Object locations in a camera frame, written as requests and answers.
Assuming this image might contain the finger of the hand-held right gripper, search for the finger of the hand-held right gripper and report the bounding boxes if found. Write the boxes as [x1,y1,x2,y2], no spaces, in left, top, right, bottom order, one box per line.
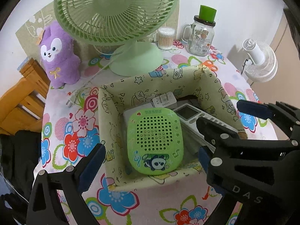
[196,117,300,149]
[236,100,300,143]

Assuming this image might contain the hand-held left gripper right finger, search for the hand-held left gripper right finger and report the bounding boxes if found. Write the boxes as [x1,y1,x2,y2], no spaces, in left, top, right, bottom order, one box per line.
[198,146,243,225]

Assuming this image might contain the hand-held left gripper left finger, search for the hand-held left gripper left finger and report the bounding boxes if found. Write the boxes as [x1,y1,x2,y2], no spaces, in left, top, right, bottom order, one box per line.
[27,142,106,225]

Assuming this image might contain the white remote control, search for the white remote control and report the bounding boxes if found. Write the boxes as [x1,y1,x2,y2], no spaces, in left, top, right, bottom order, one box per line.
[173,103,237,155]

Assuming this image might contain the cartoon print storage box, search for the cartoon print storage box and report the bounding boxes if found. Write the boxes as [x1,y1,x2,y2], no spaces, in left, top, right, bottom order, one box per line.
[98,64,248,191]

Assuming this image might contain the green panda case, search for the green panda case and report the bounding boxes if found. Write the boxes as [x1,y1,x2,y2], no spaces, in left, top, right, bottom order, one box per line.
[127,108,184,175]

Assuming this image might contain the white plug adapter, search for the white plug adapter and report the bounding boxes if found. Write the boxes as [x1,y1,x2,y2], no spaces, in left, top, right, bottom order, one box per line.
[152,92,177,109]

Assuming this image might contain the translucent white plastic case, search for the translucent white plastic case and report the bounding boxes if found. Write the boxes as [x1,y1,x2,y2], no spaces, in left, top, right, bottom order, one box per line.
[123,103,153,175]

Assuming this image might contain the white standing fan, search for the white standing fan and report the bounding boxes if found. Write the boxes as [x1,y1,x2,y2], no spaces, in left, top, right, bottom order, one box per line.
[241,38,278,83]

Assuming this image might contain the floral tablecloth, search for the floral tablecloth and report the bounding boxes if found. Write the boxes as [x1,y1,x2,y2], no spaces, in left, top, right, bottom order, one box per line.
[35,37,278,225]

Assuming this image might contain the black clothes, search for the black clothes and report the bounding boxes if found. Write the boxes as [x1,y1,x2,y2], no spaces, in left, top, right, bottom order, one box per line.
[0,130,45,225]

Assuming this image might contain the glass mug jar green lid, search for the glass mug jar green lid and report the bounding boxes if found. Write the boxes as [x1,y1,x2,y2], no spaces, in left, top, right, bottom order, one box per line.
[181,5,217,57]

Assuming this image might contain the wooden chair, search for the wooden chair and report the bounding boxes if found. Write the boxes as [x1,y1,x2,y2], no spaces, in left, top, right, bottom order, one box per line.
[0,58,51,135]

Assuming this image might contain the cotton swab container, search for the cotton swab container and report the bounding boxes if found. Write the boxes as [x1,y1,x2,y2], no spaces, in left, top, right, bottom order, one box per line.
[157,27,176,50]

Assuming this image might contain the purple plush toy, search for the purple plush toy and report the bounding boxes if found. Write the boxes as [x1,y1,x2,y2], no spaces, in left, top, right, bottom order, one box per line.
[37,21,81,89]

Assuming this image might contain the blue paper patch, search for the blue paper patch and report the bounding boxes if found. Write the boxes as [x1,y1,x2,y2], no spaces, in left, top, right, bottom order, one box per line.
[17,57,32,70]

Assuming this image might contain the pale green patterned board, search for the pale green patterned board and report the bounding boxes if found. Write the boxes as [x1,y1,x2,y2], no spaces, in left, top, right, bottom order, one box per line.
[15,1,181,52]

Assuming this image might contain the green desk fan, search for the green desk fan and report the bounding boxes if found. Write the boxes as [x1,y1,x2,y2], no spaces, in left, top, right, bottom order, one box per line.
[54,0,182,77]

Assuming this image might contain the black fan cable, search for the black fan cable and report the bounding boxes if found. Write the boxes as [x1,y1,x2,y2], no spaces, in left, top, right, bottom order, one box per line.
[241,57,250,75]

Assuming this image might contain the orange handled scissors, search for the orange handled scissors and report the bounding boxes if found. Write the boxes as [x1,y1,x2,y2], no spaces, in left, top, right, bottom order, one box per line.
[202,60,219,73]

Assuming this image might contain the white fan power cable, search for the white fan power cable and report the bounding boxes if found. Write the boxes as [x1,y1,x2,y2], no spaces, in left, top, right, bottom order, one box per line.
[66,49,118,108]

